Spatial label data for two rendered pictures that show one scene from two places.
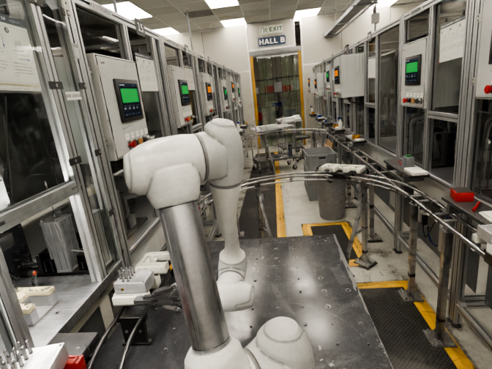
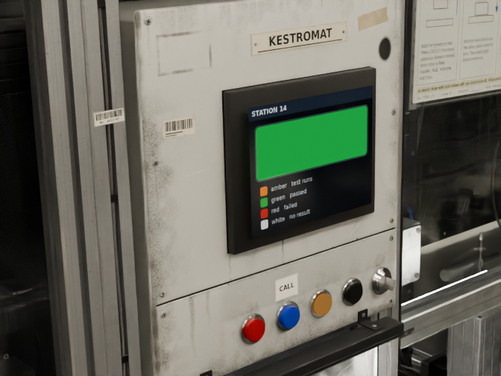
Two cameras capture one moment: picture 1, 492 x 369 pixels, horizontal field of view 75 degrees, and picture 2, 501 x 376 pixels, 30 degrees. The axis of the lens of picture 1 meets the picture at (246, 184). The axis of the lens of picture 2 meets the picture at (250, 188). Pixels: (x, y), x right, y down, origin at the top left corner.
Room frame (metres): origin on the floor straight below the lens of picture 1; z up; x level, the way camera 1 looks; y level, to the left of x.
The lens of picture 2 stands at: (-0.29, -0.09, 1.92)
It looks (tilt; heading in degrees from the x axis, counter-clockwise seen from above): 16 degrees down; 44
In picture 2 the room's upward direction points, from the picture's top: 1 degrees counter-clockwise
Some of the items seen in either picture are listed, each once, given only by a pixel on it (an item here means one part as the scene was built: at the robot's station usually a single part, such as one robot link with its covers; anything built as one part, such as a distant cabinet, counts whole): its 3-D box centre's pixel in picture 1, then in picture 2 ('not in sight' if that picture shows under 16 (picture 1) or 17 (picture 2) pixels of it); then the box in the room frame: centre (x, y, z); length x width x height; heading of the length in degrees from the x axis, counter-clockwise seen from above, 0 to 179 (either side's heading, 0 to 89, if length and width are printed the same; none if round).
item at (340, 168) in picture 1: (341, 170); not in sight; (2.71, -0.84, 0.84); 0.37 x 0.14 x 0.10; 52
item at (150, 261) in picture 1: (148, 280); not in sight; (1.25, 0.47, 0.84); 0.36 x 0.14 x 0.10; 174
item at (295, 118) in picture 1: (290, 135); not in sight; (7.71, -1.19, 0.48); 0.84 x 0.58 x 0.97; 2
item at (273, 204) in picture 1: (264, 182); not in sight; (5.57, -0.34, 0.01); 5.85 x 0.59 x 0.01; 174
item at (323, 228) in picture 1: (332, 241); not in sight; (3.04, -0.83, 0.01); 1.00 x 0.55 x 0.01; 174
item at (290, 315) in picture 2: not in sight; (287, 315); (0.55, 0.67, 1.42); 0.03 x 0.02 x 0.03; 174
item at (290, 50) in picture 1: (278, 99); not in sight; (9.13, -1.14, 1.31); 1.36 x 0.10 x 2.62; 84
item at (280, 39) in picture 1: (271, 41); not in sight; (9.08, -1.07, 2.81); 0.75 x 0.04 x 0.25; 84
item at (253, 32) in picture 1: (271, 35); not in sight; (9.13, -1.07, 2.96); 1.23 x 0.08 x 0.68; 84
